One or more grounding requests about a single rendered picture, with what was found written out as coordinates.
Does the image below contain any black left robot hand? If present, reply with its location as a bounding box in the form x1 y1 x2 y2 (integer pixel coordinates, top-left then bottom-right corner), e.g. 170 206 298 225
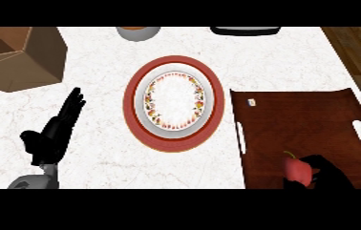
18 87 88 167

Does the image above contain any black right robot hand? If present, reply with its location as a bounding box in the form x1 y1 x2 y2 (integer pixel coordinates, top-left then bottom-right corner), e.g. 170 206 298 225
284 154 357 190

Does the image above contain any grey round bowl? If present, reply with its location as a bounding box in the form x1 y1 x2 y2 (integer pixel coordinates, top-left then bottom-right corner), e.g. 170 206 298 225
116 26 163 43

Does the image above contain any brown cardboard box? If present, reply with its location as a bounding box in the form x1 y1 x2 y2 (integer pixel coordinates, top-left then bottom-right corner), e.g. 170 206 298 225
0 26 70 94

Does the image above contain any dark brown wooden tray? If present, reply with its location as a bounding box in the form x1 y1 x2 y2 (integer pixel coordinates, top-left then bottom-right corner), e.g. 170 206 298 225
228 87 361 190

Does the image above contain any red bell pepper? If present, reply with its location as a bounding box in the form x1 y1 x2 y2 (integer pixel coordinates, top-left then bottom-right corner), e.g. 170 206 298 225
281 150 315 188

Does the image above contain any red round placemat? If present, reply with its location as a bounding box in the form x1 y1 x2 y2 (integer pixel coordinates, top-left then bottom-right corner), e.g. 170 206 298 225
122 54 227 154

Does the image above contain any brown wooden cabinet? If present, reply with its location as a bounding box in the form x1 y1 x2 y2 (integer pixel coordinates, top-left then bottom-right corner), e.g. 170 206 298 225
320 26 361 92

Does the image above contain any white floral rimmed plate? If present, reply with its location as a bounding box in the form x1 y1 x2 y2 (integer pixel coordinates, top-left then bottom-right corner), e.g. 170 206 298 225
135 62 216 139

